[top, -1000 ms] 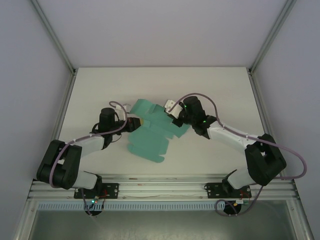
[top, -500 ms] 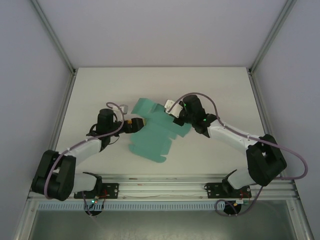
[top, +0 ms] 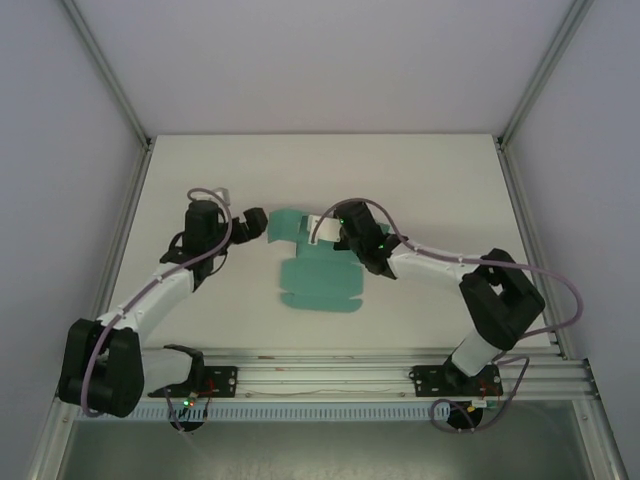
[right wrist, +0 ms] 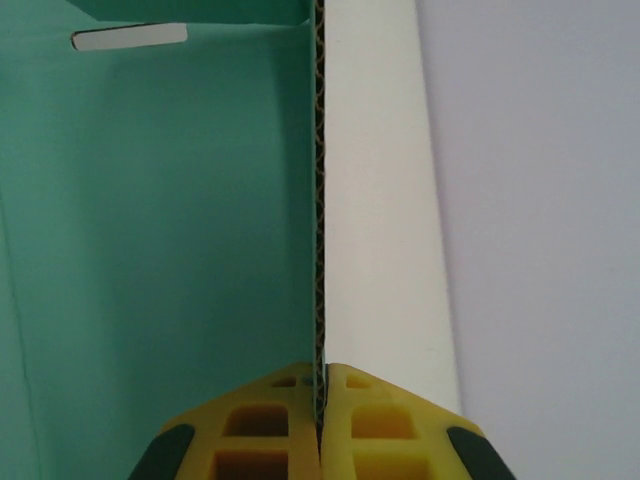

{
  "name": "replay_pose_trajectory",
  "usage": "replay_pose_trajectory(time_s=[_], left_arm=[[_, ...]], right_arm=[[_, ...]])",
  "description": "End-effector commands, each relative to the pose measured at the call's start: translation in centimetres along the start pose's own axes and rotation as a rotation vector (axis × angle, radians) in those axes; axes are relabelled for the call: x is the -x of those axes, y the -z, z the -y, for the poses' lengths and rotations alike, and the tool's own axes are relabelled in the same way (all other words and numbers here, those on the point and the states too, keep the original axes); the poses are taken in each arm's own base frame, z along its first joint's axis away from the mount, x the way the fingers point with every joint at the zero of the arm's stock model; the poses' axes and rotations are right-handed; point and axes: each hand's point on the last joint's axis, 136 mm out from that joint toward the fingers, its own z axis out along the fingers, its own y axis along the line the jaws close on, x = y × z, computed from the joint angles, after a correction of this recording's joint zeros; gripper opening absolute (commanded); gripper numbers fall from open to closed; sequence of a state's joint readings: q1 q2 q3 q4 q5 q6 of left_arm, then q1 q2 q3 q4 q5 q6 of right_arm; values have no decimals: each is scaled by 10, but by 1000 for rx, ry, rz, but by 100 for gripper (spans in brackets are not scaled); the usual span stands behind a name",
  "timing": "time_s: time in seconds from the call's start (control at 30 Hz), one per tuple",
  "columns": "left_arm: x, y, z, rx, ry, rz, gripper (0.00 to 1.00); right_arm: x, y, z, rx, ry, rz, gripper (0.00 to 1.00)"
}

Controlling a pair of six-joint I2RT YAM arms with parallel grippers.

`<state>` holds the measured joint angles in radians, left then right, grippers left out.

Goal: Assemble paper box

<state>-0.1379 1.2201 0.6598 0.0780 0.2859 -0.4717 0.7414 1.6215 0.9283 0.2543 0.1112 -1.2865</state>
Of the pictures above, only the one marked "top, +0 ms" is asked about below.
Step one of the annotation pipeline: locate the green cardboard box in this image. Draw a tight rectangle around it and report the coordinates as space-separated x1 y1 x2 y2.
267 207 394 316

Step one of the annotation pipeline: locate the grey metal sheet panel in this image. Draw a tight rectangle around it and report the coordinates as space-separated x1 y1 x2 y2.
58 418 589 480

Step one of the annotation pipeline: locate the aluminium table side rail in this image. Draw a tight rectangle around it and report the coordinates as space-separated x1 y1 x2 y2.
27 142 154 480
494 138 629 480

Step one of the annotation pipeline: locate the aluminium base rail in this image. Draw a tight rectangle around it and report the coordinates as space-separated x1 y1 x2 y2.
144 347 599 401

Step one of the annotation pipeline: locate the aluminium frame post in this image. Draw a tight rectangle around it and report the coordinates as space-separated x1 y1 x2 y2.
62 0 153 147
497 0 597 146

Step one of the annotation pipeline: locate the slotted white cable tray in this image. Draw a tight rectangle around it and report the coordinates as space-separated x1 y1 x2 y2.
133 402 451 422

